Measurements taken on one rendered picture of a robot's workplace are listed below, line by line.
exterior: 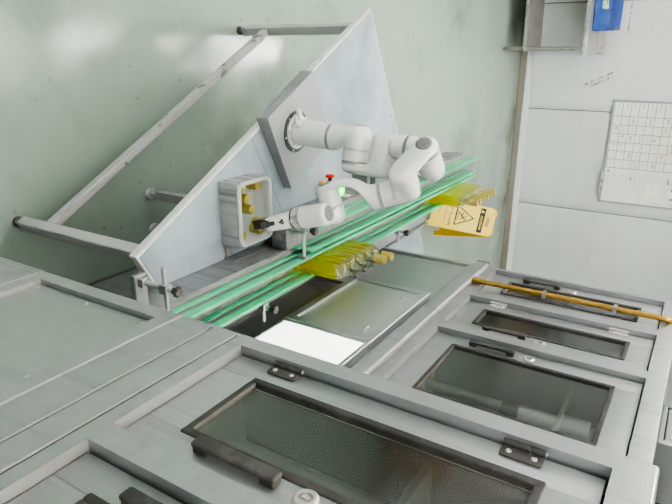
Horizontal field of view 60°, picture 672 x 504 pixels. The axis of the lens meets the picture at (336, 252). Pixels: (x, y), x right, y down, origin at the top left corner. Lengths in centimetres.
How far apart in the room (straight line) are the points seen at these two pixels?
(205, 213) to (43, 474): 122
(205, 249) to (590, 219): 641
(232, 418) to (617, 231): 719
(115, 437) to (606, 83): 718
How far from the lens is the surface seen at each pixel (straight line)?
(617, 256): 800
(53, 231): 224
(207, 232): 200
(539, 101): 784
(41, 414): 103
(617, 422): 175
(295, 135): 220
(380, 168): 202
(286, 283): 210
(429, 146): 187
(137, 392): 104
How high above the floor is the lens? 211
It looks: 30 degrees down
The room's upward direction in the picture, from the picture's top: 102 degrees clockwise
